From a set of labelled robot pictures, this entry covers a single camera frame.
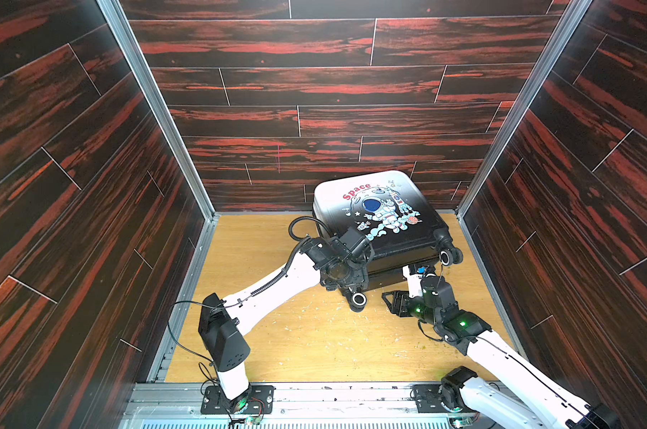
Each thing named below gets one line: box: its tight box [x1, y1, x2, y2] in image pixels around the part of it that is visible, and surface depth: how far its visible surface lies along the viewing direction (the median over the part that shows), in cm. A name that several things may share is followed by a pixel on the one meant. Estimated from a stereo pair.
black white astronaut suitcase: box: [312, 169, 463, 312], surface depth 90 cm
